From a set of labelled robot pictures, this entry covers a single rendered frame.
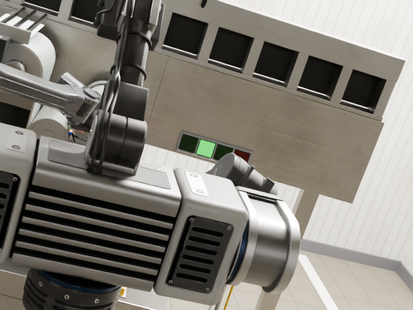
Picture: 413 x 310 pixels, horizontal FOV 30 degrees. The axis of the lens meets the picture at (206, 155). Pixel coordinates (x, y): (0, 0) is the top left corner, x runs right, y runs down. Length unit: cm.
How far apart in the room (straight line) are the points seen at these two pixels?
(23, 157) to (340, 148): 171
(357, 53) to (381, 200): 296
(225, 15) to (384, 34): 269
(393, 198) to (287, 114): 297
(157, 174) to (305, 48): 147
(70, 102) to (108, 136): 82
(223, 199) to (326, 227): 429
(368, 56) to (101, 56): 85
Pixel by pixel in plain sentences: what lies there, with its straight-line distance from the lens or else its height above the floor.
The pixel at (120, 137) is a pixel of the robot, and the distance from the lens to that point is 101.
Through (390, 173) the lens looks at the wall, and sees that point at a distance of 534.
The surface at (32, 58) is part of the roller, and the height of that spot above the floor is 138.
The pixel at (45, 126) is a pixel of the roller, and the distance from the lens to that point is 219.
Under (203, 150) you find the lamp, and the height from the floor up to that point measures 118.
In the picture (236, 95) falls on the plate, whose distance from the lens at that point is 248.
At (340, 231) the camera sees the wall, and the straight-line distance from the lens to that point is 538.
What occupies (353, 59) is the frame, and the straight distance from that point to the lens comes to 252.
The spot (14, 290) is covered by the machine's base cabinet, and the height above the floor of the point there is 84.
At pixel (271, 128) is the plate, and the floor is 131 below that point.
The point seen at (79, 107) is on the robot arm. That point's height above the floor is 137.
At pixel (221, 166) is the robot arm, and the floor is 150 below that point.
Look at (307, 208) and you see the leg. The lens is 281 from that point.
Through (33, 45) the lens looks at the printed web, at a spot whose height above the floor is 141.
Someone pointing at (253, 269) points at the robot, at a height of 144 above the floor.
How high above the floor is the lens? 187
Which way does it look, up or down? 16 degrees down
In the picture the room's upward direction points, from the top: 18 degrees clockwise
